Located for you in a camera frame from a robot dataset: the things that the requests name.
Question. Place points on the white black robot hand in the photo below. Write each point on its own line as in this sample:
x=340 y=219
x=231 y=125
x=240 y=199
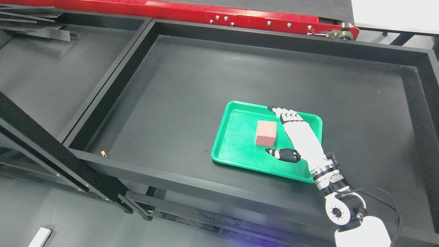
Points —
x=303 y=139

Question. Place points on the pink block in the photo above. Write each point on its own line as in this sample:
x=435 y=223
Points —
x=266 y=133

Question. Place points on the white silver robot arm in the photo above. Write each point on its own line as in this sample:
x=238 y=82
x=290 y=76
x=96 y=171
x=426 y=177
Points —
x=348 y=210

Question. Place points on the green plastic tray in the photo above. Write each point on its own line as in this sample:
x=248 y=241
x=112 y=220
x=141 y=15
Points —
x=235 y=143

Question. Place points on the black metal shelf right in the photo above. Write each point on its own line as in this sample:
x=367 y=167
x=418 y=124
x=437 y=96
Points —
x=155 y=120

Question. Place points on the black metal shelf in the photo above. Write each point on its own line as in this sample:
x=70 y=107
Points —
x=61 y=86
x=155 y=120

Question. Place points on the black metal shelf left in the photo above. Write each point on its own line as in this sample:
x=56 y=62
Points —
x=61 y=86

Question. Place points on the red metal conveyor frame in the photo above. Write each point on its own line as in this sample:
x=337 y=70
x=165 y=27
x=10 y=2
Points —
x=205 y=14

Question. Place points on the white table leg frame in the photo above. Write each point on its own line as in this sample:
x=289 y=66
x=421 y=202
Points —
x=41 y=237

